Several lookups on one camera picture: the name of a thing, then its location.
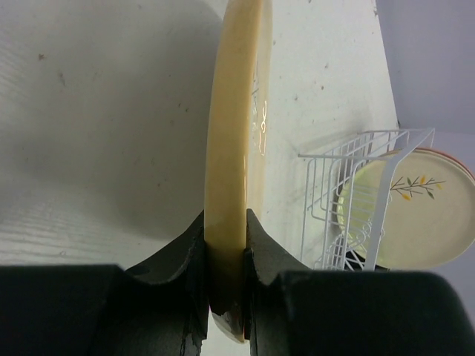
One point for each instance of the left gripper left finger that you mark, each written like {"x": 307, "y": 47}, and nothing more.
{"x": 157, "y": 307}

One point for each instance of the cream plate orange patch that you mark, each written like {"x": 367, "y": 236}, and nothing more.
{"x": 454, "y": 160}

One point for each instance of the cream plate yellow patch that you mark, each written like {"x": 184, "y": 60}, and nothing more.
{"x": 236, "y": 154}

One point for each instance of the white wire dish rack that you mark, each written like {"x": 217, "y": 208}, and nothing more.
{"x": 323, "y": 244}

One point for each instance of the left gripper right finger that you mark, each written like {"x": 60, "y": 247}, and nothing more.
{"x": 291, "y": 309}

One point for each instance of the cream plate green patch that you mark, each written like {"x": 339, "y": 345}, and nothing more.
{"x": 429, "y": 219}

